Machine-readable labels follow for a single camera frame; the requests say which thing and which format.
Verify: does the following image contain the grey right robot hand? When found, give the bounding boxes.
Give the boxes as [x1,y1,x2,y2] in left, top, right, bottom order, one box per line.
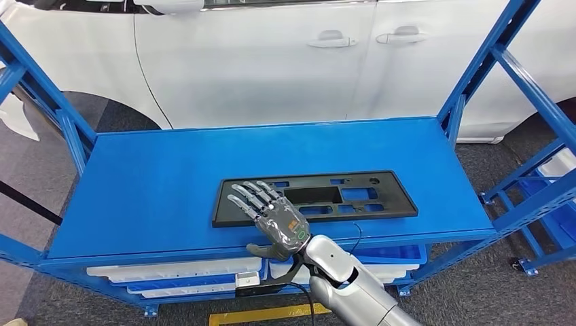
[226,180,312,264]

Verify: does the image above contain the blue metal shelf rack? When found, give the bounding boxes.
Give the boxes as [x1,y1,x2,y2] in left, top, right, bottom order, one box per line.
[0,0,576,318]

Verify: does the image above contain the blue wheeled shelf rack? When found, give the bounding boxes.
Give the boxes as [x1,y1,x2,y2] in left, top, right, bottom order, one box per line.
[479,139,576,276]

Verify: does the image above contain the black cable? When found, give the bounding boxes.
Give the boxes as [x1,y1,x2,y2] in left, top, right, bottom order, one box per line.
[287,222,363,326]

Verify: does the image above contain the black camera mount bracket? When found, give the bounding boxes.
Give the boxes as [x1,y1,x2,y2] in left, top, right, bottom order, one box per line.
[234,254,316,298]

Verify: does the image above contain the black plastic frame part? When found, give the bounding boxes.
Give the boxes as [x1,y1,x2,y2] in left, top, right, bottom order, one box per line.
[211,170,419,228]

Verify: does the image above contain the white car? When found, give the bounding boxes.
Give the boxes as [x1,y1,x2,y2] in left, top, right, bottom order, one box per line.
[0,0,576,145]

